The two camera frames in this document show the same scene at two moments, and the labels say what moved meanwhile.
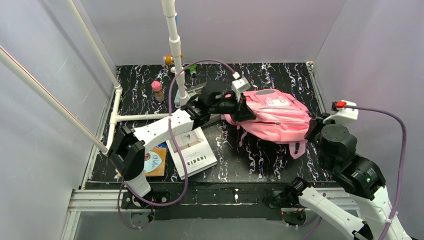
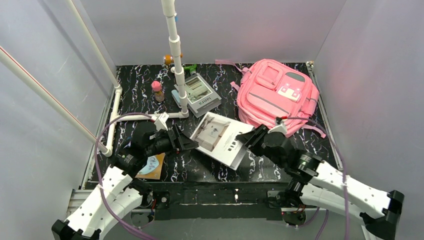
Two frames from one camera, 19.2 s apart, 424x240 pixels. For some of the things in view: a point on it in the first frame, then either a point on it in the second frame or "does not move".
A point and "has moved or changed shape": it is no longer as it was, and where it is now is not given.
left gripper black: [239, 110] to [176, 139]
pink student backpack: [281, 118] has moved or changed shape
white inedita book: [197, 154] to [216, 135]
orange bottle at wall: [168, 59] does not move
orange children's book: [154, 163] does not move
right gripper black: [313, 129] to [259, 138]
